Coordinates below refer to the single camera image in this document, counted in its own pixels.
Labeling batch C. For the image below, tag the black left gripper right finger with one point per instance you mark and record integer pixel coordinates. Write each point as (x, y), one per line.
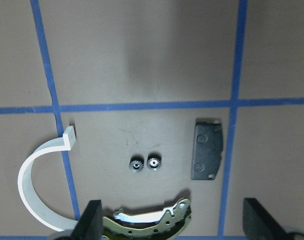
(258, 224)

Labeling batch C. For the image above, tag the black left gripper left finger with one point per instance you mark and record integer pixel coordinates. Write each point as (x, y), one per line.
(90, 225)

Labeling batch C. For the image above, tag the small black gear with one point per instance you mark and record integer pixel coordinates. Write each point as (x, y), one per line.
(154, 161)
(136, 163)

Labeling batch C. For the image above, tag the olive brake shoe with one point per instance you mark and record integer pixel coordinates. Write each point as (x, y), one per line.
(165, 224)

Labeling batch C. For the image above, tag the white curved plastic part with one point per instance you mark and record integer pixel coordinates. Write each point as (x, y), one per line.
(27, 193)

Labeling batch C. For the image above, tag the black brake pad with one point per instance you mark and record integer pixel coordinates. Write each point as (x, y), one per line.
(207, 149)

